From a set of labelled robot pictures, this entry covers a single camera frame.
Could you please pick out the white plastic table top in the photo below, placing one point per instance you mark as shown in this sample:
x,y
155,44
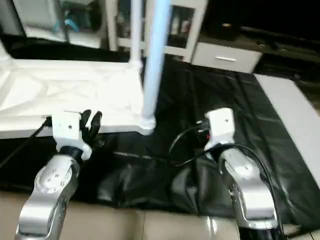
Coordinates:
x,y
65,90

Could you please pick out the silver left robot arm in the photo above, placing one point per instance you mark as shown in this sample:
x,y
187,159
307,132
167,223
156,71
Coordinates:
x,y
50,195

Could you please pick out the black table mat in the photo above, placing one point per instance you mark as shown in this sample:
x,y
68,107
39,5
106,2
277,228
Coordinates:
x,y
210,100

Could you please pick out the white drawer unit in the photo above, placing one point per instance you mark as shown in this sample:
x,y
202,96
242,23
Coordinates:
x,y
225,56

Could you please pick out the white glass door cabinet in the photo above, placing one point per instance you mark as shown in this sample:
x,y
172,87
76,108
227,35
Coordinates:
x,y
120,25

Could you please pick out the black case with yellow label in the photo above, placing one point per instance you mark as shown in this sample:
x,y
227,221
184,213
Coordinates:
x,y
226,29

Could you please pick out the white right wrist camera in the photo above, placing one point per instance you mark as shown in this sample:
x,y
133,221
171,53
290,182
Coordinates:
x,y
220,125

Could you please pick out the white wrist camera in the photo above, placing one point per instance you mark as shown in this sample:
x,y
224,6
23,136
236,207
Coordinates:
x,y
67,127
220,125

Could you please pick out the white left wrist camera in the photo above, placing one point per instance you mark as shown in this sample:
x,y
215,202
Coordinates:
x,y
67,127

